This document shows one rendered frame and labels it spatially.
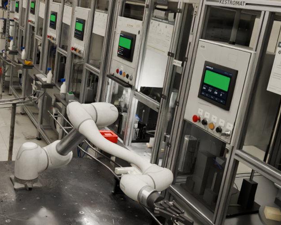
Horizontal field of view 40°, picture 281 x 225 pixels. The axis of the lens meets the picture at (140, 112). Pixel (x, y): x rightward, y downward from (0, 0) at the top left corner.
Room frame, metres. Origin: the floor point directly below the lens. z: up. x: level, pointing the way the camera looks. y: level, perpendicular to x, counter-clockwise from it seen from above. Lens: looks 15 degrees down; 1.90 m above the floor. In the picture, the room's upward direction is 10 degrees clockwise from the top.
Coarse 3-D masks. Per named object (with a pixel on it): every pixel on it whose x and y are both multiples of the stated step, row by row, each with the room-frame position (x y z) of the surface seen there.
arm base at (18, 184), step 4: (12, 176) 2.34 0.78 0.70; (12, 180) 2.30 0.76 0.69; (16, 180) 2.26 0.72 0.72; (20, 180) 2.25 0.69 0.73; (24, 180) 2.25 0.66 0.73; (28, 180) 2.25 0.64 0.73; (32, 180) 2.27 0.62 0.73; (36, 180) 2.30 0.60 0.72; (16, 184) 2.24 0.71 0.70; (20, 184) 2.24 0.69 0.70; (24, 184) 2.24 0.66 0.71; (28, 184) 2.24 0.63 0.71; (32, 184) 2.26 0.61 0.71; (36, 184) 2.28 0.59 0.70; (40, 184) 2.30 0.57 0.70; (16, 188) 2.20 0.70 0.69; (20, 188) 2.22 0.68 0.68; (24, 188) 2.24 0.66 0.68; (28, 188) 2.21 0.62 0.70
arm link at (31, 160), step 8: (24, 144) 2.32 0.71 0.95; (32, 144) 2.33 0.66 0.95; (24, 152) 2.26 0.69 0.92; (32, 152) 2.27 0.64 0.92; (40, 152) 2.32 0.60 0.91; (16, 160) 2.27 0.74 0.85; (24, 160) 2.25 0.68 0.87; (32, 160) 2.26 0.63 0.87; (40, 160) 2.30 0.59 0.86; (16, 168) 2.26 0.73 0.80; (24, 168) 2.24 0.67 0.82; (32, 168) 2.26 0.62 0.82; (40, 168) 2.31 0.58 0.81; (16, 176) 2.26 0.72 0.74; (24, 176) 2.24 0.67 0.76; (32, 176) 2.27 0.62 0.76
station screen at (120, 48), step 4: (120, 36) 2.95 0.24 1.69; (124, 36) 2.89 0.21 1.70; (128, 36) 2.83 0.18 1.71; (120, 48) 2.92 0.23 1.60; (124, 48) 2.86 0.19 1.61; (120, 52) 2.92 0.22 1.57; (124, 52) 2.86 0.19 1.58; (128, 52) 2.80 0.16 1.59; (124, 56) 2.85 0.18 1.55; (128, 56) 2.79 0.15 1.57
